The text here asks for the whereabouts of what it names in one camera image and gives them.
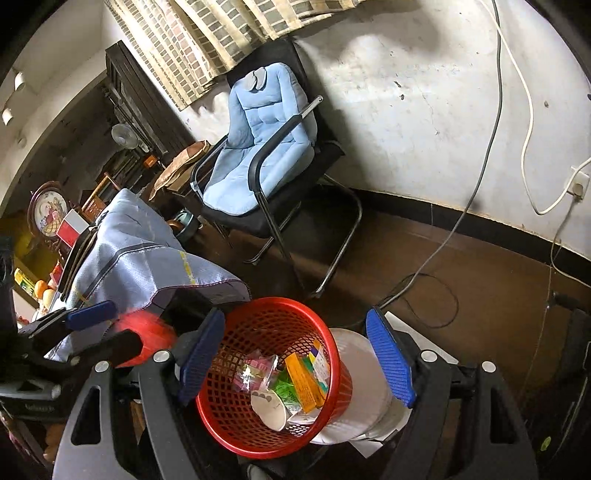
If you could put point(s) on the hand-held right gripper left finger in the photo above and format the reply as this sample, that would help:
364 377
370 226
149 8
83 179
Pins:
203 355

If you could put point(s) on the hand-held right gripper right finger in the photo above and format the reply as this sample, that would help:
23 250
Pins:
390 355

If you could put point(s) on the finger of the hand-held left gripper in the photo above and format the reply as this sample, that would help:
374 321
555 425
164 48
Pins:
92 314
92 350

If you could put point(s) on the red plastic bag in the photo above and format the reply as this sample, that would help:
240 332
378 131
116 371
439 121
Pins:
147 337

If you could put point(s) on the red mesh plastic basket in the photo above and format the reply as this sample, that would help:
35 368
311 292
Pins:
277 318

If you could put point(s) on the crushed white paper cup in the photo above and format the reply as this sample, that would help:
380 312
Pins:
270 408

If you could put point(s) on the person's left hand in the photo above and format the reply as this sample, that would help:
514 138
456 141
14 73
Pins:
53 443

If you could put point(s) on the white flat board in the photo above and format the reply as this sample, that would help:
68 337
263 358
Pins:
413 332

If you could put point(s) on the white plastic bucket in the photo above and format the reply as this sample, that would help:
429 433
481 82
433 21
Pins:
364 383

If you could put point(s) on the pink clear packet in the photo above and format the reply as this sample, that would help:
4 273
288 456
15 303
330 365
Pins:
251 374

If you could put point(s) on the yellow and white packet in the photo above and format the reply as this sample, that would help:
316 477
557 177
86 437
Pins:
321 364

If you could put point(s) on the light blue tablecloth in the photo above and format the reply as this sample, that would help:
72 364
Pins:
138 258

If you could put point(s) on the yellow box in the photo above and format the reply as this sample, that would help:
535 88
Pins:
24 280

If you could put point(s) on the red and white box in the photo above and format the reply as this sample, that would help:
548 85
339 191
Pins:
71 228

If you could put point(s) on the orange packet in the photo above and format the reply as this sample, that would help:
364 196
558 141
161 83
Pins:
302 378

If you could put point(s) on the green packet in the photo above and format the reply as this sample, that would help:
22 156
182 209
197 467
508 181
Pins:
286 392

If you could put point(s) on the round wooden framed picture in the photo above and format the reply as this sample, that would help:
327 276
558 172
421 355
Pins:
48 210

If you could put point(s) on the small wooden stool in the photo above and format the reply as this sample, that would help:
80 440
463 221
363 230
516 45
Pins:
99 196

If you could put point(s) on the teal bowl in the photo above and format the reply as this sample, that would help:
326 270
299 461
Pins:
187 219

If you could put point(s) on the dark side table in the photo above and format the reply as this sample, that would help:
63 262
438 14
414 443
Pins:
184 196

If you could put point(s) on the small orange box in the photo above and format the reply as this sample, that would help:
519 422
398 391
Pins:
151 161

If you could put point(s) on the brown paper bag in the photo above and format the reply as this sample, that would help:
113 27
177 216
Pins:
180 166

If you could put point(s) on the small electric fan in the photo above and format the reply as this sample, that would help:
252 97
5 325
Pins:
123 135

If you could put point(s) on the light blue chair cushion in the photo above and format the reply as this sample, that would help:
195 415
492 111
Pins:
258 138

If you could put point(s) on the dark wooden cabinet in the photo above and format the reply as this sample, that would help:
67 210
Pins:
138 92

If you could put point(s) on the beige checked curtain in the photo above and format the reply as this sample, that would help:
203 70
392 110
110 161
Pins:
184 46

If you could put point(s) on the black metal frame chair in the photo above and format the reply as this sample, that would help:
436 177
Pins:
249 224

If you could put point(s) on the white wall fixture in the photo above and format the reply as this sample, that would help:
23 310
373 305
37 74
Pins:
19 81
7 116

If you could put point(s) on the white wall socket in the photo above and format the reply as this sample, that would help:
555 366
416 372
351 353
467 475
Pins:
579 184

